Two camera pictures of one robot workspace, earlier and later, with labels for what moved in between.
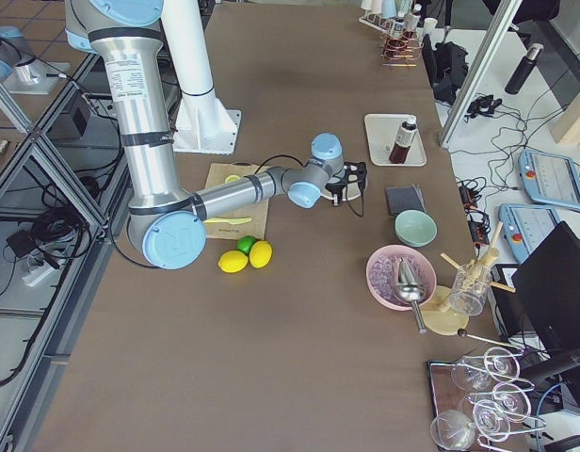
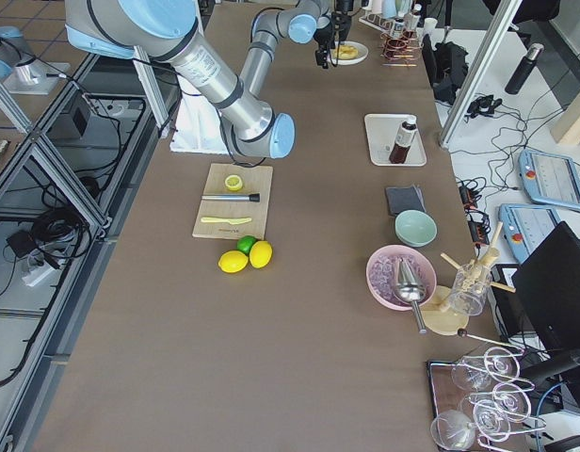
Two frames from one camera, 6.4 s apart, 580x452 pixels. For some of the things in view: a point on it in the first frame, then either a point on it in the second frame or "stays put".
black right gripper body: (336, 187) → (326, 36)
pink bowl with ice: (383, 268) stays put
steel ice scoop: (410, 290) stays put
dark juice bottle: (404, 139) stays put
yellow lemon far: (260, 254) stays put
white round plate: (349, 191) → (362, 53)
